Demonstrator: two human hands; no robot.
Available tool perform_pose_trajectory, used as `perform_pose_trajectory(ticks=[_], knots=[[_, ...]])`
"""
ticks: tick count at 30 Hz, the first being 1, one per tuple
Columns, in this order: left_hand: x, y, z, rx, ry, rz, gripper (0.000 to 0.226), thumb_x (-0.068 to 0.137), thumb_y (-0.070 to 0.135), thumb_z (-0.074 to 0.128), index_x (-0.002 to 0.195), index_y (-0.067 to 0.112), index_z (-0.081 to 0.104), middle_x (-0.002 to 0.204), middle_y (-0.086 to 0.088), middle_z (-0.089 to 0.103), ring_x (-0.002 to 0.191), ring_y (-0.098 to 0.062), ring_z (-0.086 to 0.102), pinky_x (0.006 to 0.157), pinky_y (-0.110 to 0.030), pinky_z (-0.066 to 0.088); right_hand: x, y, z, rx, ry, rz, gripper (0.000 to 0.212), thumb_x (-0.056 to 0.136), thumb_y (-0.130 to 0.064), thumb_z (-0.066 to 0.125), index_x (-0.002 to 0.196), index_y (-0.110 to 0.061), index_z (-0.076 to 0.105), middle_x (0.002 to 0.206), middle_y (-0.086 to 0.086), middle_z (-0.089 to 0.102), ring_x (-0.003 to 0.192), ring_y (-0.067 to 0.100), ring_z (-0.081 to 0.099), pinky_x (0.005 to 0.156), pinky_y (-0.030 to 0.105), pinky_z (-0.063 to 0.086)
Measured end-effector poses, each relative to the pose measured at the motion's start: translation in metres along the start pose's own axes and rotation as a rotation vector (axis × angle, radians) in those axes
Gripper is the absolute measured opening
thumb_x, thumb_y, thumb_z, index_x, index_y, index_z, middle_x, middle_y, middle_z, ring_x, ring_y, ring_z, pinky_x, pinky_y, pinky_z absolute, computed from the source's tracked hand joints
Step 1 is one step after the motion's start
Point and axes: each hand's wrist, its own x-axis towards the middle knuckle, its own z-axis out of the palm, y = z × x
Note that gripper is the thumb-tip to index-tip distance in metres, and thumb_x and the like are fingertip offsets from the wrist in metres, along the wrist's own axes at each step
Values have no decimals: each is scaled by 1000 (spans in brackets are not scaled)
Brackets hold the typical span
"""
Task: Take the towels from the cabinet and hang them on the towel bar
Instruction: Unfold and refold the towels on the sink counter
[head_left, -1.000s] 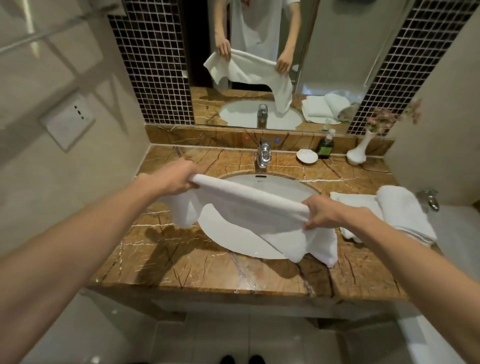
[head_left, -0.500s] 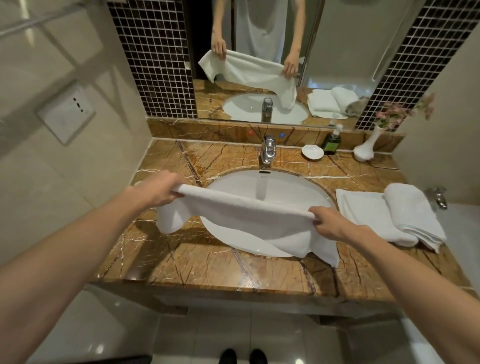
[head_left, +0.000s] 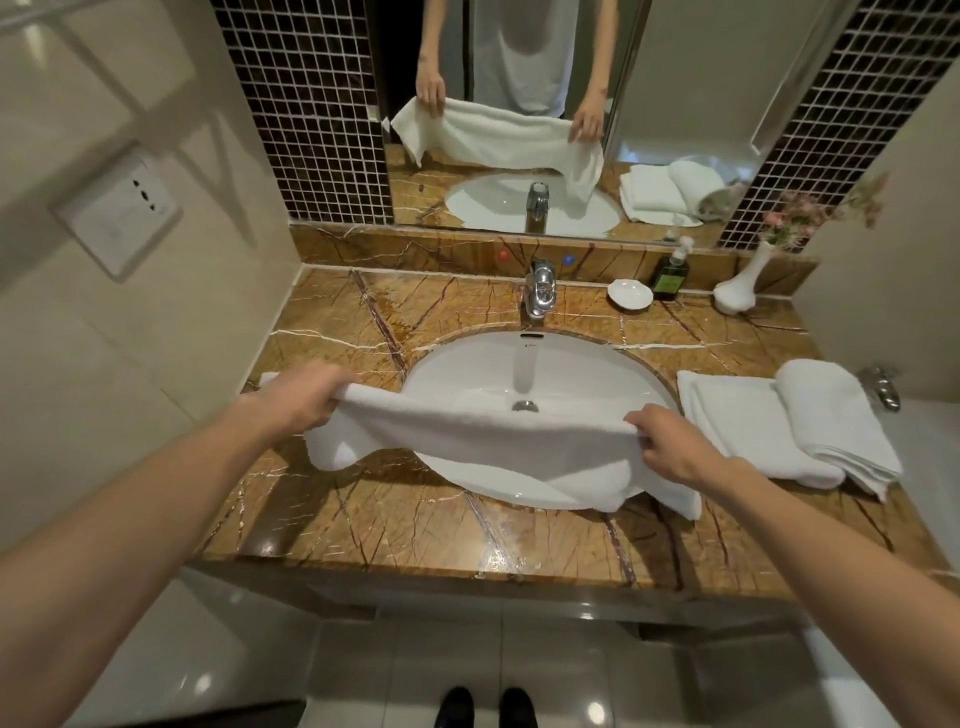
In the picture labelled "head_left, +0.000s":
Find person's right hand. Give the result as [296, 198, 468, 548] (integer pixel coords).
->
[624, 403, 727, 489]

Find person's left hand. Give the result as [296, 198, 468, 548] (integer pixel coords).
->
[249, 360, 360, 438]

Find long white hand towel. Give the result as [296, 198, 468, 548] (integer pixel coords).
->
[258, 370, 705, 523]

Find person's left forearm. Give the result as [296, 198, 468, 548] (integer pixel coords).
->
[0, 388, 285, 728]

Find person's right forearm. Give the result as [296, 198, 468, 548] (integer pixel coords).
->
[701, 452, 960, 728]

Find flat folded white towel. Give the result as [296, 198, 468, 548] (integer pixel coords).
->
[676, 369, 847, 491]

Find white soap dish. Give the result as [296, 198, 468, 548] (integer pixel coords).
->
[606, 278, 655, 312]

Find white oval sink basin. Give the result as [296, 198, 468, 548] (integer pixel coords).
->
[400, 330, 683, 512]

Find dark green pump bottle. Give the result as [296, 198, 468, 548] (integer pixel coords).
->
[649, 236, 696, 303]

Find white ceramic vase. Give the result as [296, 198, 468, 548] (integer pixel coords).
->
[712, 240, 776, 316]

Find chrome sink faucet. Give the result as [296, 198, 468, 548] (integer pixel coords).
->
[522, 258, 561, 326]

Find thick folded white towel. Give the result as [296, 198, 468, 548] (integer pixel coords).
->
[774, 358, 905, 503]

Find chrome bathtub tap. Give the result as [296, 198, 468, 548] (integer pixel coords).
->
[858, 364, 903, 414]

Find pink artificial flowers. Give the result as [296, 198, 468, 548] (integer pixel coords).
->
[760, 172, 891, 253]

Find person's right black shoe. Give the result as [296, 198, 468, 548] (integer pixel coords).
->
[498, 686, 538, 728]

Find person's black shoe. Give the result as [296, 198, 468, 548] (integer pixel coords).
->
[434, 685, 477, 728]
[498, 686, 538, 728]

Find person's left black shoe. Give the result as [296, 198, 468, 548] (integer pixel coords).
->
[434, 685, 477, 728]

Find white wall socket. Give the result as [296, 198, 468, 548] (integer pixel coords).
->
[50, 145, 186, 283]

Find wall mirror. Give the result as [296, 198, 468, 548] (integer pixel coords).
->
[365, 0, 864, 253]

